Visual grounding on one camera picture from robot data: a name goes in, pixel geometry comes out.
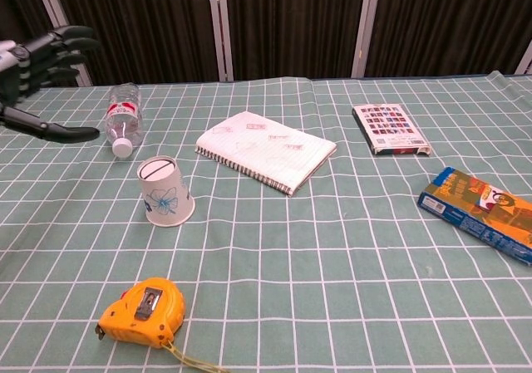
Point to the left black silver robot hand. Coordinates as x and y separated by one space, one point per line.
25 70

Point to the white floral paper cup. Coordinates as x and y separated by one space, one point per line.
166 198

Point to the white spiral notebook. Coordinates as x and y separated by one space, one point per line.
266 150

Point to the yellow tape measure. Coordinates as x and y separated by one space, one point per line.
141 315

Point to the black partition panel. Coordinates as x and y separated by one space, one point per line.
449 24
16 7
141 28
291 24

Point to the clear plastic water bottle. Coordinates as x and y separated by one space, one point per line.
124 115

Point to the green grid tablecloth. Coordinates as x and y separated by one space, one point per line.
311 265

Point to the small patterned book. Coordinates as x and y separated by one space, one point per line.
388 128

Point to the orange blue cardboard box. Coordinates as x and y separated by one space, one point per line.
478 207

